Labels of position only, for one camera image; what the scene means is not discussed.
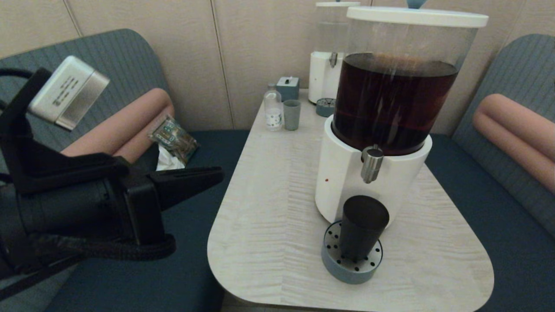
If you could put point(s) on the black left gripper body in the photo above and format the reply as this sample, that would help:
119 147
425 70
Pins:
86 203

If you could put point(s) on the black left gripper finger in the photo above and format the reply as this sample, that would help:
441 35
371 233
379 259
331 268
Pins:
190 171
182 190

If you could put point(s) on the black plastic cup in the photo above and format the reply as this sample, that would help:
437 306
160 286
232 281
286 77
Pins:
362 225

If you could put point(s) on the metal dispenser tap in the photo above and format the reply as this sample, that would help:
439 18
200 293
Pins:
371 164

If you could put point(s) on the small grey-blue cup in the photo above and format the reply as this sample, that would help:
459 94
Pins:
292 115

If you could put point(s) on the crumpled white tissue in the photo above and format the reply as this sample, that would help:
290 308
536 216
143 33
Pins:
169 162

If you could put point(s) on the clear printed snack packet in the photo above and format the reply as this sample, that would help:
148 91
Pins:
173 137

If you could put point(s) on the pink bolster cushion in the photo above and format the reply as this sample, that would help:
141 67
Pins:
516 130
125 125

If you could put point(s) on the clear plastic bottle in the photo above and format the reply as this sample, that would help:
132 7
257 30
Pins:
273 111

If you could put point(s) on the blue upholstered bench with packet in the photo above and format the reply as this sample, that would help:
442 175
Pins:
130 65

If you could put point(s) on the blue tissue box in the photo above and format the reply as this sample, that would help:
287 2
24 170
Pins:
287 89

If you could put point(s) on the small blue drip tray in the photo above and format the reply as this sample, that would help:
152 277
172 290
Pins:
325 107

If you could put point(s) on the round grey drip tray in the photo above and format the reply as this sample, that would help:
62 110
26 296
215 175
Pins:
349 273

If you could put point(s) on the large dark tea dispenser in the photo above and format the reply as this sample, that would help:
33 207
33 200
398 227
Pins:
390 104

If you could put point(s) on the large white dispenser lid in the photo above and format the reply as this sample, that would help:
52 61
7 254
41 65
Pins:
416 16

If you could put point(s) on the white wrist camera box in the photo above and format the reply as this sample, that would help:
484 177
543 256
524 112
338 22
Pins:
69 91

